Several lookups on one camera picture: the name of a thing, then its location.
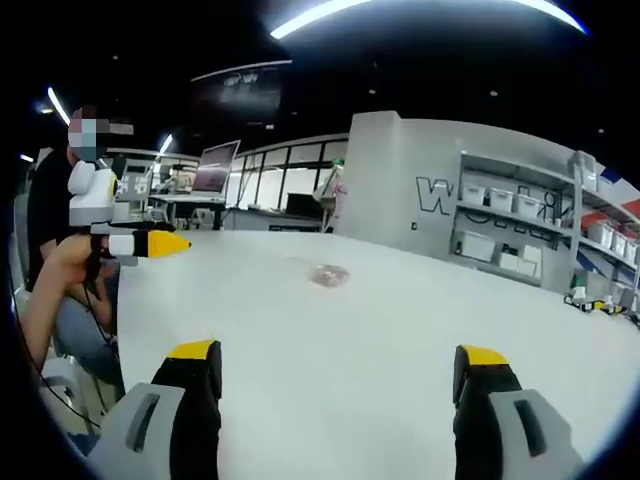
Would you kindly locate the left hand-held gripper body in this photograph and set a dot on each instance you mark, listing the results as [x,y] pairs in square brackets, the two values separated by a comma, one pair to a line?
[92,192]

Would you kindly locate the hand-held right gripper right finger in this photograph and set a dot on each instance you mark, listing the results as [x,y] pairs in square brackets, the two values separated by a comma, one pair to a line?
[505,430]

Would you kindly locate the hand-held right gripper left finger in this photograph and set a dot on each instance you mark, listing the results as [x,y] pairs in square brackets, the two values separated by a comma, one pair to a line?
[150,430]

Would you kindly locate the clear resealable bag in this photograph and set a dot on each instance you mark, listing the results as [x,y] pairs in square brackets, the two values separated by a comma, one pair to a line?
[327,275]

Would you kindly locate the person's left hand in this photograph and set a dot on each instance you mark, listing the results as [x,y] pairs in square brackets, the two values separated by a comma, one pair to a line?
[75,257]

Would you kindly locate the grey workbench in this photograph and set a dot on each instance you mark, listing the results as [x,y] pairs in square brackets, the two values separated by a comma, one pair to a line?
[187,205]

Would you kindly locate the person's black shirt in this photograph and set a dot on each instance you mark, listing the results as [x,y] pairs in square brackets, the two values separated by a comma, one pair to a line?
[47,210]

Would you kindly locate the person's blue jeans legs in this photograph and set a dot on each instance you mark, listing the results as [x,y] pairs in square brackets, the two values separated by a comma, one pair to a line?
[85,330]

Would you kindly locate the ceiling light strip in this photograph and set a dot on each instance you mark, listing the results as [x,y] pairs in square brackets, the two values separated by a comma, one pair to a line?
[59,105]
[165,144]

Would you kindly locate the white stool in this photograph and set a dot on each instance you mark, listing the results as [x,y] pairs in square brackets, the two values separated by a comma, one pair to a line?
[67,395]

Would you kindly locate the large tilted monitor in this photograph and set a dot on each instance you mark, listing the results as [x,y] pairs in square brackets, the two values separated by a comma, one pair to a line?
[215,167]

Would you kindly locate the low grey cabinet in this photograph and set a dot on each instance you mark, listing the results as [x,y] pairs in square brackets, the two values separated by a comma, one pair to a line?
[272,220]

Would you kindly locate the black and yellow device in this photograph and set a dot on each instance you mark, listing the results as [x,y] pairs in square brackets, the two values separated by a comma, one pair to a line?
[595,302]

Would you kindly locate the hanging dark ceiling screen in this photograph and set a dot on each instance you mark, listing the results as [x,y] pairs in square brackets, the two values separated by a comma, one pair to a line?
[240,92]

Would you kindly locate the grey metal shelf unit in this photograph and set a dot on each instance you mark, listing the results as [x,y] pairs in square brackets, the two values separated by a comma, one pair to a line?
[510,220]
[607,235]

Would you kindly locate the row of white storage bins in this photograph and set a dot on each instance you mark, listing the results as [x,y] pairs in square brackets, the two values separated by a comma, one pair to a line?
[612,240]
[500,202]

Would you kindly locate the long curved ceiling light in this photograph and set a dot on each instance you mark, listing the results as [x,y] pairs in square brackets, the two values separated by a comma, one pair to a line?
[400,5]

